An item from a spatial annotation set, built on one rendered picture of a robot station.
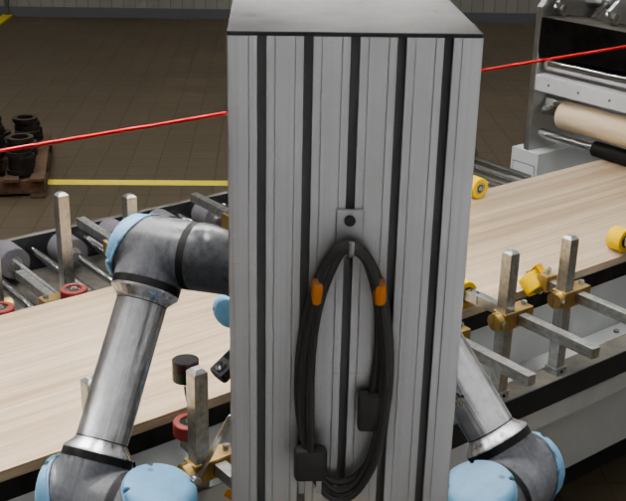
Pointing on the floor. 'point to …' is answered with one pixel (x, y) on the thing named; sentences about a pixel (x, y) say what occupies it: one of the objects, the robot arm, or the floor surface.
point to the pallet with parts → (16, 167)
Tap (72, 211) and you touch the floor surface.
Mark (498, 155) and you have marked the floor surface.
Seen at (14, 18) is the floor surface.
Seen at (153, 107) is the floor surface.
